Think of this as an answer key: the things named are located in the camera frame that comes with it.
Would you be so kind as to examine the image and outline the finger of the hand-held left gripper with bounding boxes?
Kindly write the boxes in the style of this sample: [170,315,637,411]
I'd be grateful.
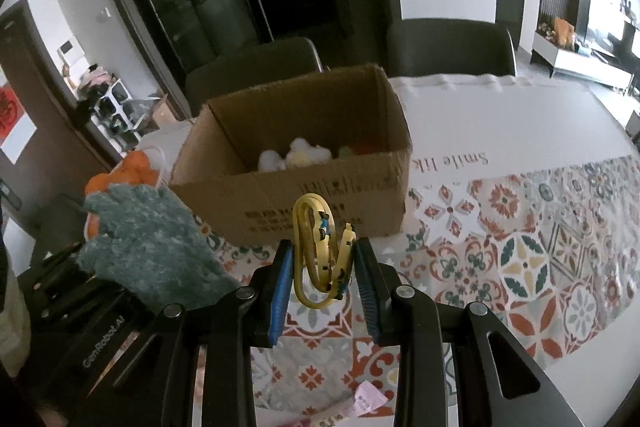
[37,279,146,323]
[20,249,88,293]

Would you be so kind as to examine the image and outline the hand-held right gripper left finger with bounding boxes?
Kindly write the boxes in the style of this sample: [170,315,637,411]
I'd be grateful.
[67,239,297,427]

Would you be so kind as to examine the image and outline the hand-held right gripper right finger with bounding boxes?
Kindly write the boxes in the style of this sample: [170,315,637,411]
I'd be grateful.
[351,237,584,427]

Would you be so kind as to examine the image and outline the yellow printed strap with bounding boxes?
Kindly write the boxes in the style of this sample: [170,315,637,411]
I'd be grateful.
[291,193,357,309]

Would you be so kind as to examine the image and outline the green fuzzy glove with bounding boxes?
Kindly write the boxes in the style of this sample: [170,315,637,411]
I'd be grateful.
[76,183,240,308]

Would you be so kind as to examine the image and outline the cardboard box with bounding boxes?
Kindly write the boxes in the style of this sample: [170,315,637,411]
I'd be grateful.
[169,63,413,248]

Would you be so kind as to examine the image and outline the white plush toy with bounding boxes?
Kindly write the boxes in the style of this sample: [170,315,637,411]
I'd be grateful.
[257,137,335,172]

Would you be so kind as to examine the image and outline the person's left forearm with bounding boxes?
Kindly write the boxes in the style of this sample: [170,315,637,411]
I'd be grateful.
[0,227,32,380]

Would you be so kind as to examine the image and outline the pink snack packet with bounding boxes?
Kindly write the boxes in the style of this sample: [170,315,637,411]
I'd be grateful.
[272,381,390,427]

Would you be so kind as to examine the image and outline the woven fruit basket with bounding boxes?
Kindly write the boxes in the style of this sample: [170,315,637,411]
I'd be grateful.
[82,146,170,242]

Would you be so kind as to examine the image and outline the red and white door poster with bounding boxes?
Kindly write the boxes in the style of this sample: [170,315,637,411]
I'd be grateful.
[0,67,38,162]

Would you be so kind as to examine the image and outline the patterned table runner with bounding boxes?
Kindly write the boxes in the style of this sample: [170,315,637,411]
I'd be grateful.
[190,154,640,413]

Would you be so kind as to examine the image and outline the white shoe rack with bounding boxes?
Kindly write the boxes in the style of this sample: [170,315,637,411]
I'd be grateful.
[75,64,146,152]

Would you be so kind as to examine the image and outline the brown wooden door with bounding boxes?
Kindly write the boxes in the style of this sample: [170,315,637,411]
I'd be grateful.
[0,0,116,253]

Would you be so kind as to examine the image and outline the white lettered tablecloth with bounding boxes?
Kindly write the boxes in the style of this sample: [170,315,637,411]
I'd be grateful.
[125,74,640,427]

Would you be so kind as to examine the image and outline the dark dining chair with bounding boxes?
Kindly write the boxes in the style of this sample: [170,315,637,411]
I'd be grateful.
[385,19,517,78]
[185,38,323,118]

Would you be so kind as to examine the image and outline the white media console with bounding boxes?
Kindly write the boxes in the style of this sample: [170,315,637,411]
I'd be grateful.
[531,29,636,92]

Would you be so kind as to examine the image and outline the orange bag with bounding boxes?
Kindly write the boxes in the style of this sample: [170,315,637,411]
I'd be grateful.
[552,18,576,45]

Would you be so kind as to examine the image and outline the television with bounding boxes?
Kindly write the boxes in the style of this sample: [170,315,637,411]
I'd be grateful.
[585,0,640,52]

